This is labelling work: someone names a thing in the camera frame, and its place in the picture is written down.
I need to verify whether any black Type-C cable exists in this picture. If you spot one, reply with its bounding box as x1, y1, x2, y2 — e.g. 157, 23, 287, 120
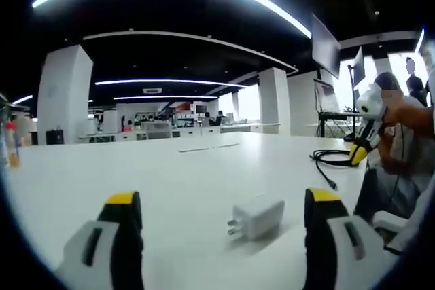
309, 149, 358, 192

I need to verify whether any white office chair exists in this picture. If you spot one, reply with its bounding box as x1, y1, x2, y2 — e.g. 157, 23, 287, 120
372, 210, 408, 255

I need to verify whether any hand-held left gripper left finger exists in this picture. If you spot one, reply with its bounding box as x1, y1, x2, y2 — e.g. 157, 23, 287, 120
56, 190, 145, 290

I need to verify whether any person's clothed body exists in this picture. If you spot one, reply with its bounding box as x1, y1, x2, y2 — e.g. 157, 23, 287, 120
353, 71, 435, 236

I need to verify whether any white cabinet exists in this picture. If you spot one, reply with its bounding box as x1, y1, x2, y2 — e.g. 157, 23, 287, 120
101, 109, 118, 134

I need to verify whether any person's right hand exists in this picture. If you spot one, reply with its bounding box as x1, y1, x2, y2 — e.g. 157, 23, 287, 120
376, 109, 400, 173

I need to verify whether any white office workbench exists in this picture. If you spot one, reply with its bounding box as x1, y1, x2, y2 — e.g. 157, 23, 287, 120
220, 122, 281, 134

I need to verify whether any narrow white square pillar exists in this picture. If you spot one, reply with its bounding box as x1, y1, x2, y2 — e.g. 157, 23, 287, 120
258, 67, 290, 137

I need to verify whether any wide white square pillar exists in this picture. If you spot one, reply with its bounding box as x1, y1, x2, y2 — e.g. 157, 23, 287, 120
36, 44, 93, 145

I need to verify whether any bottle with red cap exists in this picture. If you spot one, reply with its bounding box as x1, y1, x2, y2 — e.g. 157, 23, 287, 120
5, 120, 21, 168

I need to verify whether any large dark monitor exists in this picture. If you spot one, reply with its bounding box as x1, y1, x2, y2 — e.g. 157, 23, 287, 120
311, 14, 341, 79

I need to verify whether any black box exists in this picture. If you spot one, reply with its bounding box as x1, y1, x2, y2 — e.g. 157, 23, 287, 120
46, 129, 65, 145

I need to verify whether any white desk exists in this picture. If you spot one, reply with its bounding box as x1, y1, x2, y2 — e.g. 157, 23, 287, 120
3, 132, 375, 290

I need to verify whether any small monitor on stand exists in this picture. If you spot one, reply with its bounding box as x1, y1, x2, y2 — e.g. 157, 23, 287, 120
351, 47, 366, 84

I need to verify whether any short ceiling light strip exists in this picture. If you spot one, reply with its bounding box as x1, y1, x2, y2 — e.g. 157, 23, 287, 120
114, 94, 218, 101

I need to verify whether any white charger adapter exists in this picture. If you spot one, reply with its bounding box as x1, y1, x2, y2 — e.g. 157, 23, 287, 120
226, 199, 285, 240

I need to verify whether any open laptop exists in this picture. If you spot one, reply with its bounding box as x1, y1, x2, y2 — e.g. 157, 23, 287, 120
314, 79, 343, 114

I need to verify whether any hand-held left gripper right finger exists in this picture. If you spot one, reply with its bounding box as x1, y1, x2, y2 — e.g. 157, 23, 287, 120
303, 187, 397, 290

